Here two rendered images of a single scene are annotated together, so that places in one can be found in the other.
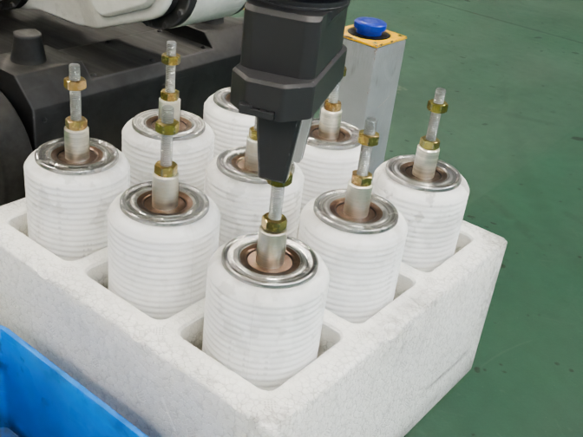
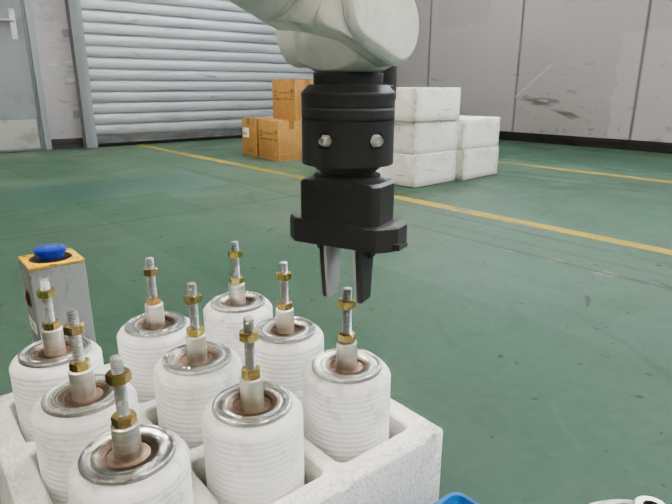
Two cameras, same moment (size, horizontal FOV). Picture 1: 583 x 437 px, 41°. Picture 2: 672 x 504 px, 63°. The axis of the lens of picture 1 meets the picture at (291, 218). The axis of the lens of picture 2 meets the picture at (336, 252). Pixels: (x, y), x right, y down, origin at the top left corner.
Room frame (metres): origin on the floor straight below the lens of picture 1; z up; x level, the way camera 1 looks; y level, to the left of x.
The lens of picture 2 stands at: (0.38, 0.53, 0.54)
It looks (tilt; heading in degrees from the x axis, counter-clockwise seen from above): 17 degrees down; 285
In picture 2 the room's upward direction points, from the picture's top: straight up
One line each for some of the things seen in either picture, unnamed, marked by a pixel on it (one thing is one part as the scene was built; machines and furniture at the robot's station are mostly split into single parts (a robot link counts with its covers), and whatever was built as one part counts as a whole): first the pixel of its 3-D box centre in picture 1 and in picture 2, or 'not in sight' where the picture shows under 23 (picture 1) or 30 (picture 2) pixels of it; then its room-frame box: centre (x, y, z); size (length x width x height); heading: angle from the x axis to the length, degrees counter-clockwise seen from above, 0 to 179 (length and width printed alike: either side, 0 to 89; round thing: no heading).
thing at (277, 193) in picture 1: (276, 201); (346, 321); (0.51, 0.01, 0.30); 0.01 x 0.01 x 0.08
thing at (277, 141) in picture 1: (275, 141); (366, 272); (0.49, 0.02, 0.36); 0.03 x 0.02 x 0.06; 77
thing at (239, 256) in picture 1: (270, 260); (346, 365); (0.51, 0.01, 0.25); 0.08 x 0.08 x 0.01
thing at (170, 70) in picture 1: (170, 78); (77, 348); (0.74, 0.14, 0.30); 0.01 x 0.01 x 0.08
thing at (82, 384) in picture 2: (169, 114); (82, 383); (0.74, 0.14, 0.26); 0.02 x 0.02 x 0.03
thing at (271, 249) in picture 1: (271, 246); (346, 354); (0.51, 0.01, 0.26); 0.02 x 0.02 x 0.03
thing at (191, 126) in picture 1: (168, 125); (84, 395); (0.74, 0.14, 0.25); 0.08 x 0.08 x 0.01
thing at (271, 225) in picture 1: (274, 221); (346, 336); (0.51, 0.01, 0.29); 0.02 x 0.02 x 0.01; 86
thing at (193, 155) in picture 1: (166, 201); (95, 473); (0.74, 0.14, 0.16); 0.10 x 0.10 x 0.18
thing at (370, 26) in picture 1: (370, 29); (50, 253); (0.95, -0.07, 0.32); 0.04 x 0.04 x 0.02
